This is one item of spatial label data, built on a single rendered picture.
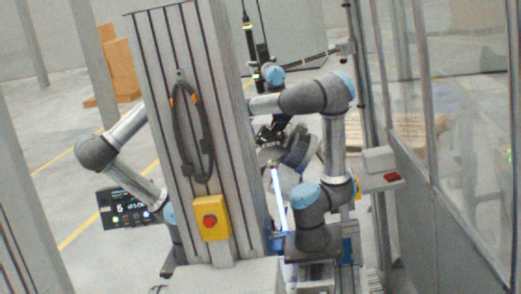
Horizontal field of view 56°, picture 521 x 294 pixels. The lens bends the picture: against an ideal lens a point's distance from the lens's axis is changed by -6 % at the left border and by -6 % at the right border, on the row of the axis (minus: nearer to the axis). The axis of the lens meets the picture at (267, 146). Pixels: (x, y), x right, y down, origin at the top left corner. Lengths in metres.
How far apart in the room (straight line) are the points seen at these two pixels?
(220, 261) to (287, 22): 8.40
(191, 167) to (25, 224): 0.70
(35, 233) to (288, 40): 9.13
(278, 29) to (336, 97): 8.13
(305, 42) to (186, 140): 8.36
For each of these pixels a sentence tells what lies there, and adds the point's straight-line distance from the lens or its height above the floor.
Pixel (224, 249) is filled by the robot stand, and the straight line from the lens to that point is 1.60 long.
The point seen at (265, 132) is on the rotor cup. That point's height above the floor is 1.24.
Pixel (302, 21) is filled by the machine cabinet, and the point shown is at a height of 0.93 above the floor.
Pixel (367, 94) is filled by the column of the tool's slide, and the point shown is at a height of 1.25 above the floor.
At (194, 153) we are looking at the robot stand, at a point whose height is 1.60.
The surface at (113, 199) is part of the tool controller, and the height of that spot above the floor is 1.21.
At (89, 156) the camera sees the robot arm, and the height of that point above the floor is 1.57.
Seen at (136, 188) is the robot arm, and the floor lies 1.36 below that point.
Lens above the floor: 2.08
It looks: 19 degrees down
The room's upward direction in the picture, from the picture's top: 11 degrees counter-clockwise
